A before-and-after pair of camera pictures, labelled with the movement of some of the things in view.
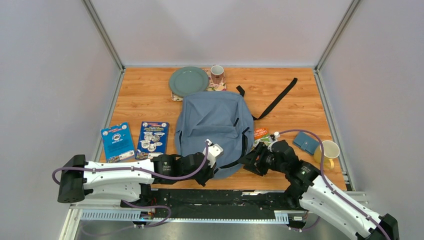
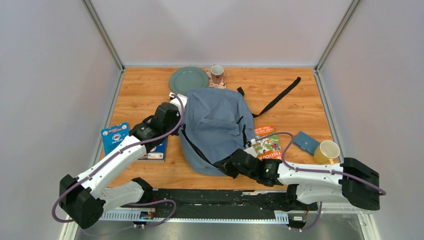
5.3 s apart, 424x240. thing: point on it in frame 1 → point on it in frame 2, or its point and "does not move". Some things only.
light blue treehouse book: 117,142 does not move
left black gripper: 209,175 → 178,117
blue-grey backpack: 223,118 does not move
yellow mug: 331,151 does not move
